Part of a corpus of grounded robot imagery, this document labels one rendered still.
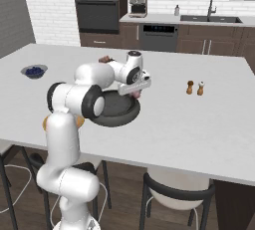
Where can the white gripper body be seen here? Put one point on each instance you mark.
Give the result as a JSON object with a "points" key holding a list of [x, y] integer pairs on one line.
{"points": [[134, 87]]}

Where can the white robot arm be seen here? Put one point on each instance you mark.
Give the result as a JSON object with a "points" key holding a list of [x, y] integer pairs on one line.
{"points": [[63, 141]]}

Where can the pink sausage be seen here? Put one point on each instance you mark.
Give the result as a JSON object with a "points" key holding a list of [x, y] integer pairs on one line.
{"points": [[136, 94]]}

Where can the dark grey plate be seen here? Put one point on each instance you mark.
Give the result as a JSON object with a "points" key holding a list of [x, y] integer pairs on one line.
{"points": [[116, 111]]}

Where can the reddish brown bowl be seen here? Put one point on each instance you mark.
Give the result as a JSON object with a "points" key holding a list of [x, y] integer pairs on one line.
{"points": [[104, 59]]}

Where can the orange plate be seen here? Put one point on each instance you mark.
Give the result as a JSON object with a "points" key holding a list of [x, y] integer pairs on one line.
{"points": [[80, 121]]}

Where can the grey bowl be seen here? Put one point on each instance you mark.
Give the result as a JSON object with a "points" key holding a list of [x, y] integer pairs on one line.
{"points": [[25, 71]]}

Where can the grey dishwasher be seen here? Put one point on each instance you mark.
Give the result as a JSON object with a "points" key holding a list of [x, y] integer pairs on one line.
{"points": [[158, 38]]}

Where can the brown pepper mill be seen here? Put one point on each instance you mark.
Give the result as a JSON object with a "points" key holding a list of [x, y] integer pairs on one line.
{"points": [[190, 88]]}

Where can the brown white-topped salt mill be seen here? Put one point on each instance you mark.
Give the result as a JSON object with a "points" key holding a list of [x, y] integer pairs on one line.
{"points": [[200, 89]]}

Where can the silver coffee machine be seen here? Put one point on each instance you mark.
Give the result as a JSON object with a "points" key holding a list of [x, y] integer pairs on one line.
{"points": [[137, 6]]}

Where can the black built-in oven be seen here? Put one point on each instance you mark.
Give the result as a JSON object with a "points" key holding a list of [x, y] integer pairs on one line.
{"points": [[97, 11]]}

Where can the grey soap bottle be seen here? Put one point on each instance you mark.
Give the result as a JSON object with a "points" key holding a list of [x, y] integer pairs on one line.
{"points": [[177, 11]]}

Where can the brown base cupboards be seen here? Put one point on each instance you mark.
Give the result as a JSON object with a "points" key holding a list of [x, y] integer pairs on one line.
{"points": [[212, 40]]}

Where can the dark sink basin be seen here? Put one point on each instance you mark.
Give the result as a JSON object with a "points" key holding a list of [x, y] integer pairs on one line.
{"points": [[199, 18]]}

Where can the dark metal tap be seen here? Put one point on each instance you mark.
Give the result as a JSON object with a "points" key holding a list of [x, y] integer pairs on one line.
{"points": [[210, 6]]}

